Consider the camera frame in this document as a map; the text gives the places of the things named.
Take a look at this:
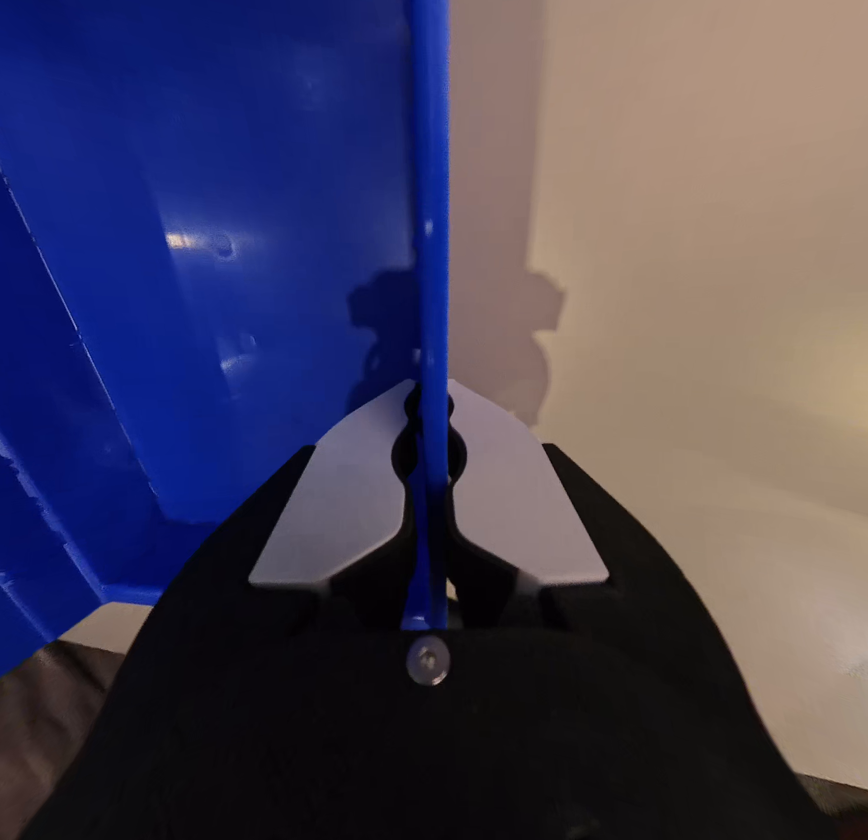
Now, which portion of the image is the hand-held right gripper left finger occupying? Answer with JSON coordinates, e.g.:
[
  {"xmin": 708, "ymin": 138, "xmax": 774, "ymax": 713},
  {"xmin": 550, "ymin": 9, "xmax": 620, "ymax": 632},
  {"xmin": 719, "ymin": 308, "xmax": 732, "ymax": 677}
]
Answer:
[{"xmin": 247, "ymin": 379, "xmax": 425, "ymax": 591}]

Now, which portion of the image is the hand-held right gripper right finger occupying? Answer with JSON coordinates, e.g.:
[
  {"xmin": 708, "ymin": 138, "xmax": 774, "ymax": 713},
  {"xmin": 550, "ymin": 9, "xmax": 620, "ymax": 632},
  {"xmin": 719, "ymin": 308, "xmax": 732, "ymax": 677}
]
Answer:
[{"xmin": 444, "ymin": 379, "xmax": 610, "ymax": 593}]

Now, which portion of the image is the blue plastic bin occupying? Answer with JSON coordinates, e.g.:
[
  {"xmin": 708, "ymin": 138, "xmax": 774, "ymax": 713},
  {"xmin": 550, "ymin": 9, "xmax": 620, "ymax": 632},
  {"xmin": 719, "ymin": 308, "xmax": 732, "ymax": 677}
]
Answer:
[{"xmin": 0, "ymin": 0, "xmax": 452, "ymax": 678}]

